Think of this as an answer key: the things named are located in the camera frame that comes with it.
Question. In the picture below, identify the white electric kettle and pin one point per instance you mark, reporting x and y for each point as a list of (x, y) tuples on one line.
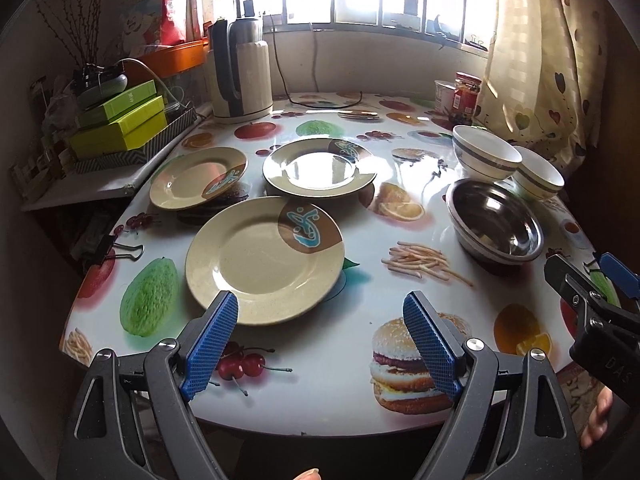
[(238, 66)]

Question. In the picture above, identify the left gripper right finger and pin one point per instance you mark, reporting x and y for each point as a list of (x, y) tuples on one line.
[(509, 418)]

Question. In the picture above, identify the black white zigzag box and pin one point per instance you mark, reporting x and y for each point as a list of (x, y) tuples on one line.
[(142, 155)]

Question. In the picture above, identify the stainless steel bowl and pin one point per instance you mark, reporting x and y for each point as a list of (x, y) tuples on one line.
[(492, 224)]

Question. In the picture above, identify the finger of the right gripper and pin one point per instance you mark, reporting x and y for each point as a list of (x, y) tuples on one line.
[(576, 291), (626, 280)]

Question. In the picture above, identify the fruit print tablecloth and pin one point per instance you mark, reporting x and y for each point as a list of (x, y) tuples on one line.
[(347, 367)]

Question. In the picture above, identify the red snack package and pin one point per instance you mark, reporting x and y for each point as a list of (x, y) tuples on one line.
[(155, 24)]

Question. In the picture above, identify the heart pattern curtain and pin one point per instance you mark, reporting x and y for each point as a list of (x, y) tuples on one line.
[(544, 78)]

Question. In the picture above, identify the black binder clip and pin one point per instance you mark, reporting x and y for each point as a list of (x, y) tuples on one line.
[(109, 248)]

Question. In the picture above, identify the white plastic cup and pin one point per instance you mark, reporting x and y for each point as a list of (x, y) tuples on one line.
[(444, 95)]

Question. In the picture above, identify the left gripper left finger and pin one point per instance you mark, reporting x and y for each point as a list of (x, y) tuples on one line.
[(104, 438)]

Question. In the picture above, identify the orange shelf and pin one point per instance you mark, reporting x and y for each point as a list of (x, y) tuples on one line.
[(167, 62)]

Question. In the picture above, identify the upper green box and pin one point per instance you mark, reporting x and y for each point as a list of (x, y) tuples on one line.
[(117, 106)]

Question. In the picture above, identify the left hand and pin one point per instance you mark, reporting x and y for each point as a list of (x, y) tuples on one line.
[(310, 474)]

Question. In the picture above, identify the right hand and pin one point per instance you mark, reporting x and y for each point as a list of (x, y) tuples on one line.
[(597, 424)]

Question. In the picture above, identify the beige plate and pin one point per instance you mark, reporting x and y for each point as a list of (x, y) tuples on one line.
[(194, 179), (279, 258), (320, 168)]

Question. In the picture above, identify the lower yellow-green box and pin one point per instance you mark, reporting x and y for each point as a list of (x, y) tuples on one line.
[(134, 129)]

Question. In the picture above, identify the red label sauce jar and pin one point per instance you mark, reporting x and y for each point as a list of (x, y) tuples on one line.
[(466, 91)]

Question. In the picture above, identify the white striped bowl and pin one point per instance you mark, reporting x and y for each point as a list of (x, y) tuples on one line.
[(535, 178), (483, 155)]

